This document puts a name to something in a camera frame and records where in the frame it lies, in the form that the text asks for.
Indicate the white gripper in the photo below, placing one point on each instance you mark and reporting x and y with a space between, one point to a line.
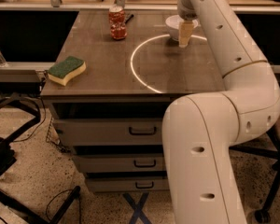
187 14

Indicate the white ceramic bowl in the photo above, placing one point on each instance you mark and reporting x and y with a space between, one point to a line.
172 25

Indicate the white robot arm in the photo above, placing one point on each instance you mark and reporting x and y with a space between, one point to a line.
198 129

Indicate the green and yellow sponge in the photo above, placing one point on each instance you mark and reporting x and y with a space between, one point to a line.
67 69

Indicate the black pen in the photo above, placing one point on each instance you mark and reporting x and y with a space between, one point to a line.
128 18

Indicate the red soda can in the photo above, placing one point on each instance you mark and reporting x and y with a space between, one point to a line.
117 22

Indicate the grey drawer cabinet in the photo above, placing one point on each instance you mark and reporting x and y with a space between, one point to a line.
134 78

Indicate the top grey drawer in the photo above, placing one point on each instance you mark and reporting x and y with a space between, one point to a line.
108 132

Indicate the grey drawer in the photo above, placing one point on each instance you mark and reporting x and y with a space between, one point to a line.
119 163
120 185
108 132

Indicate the middle grey drawer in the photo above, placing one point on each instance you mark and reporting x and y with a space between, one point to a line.
119 163

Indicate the black office chair right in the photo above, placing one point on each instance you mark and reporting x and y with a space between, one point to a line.
257 168

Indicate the bottom grey drawer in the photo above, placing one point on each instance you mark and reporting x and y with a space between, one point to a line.
120 185

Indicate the blue tape cross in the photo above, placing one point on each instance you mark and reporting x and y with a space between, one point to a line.
137 208

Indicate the black chair left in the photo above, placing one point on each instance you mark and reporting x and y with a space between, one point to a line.
7 159

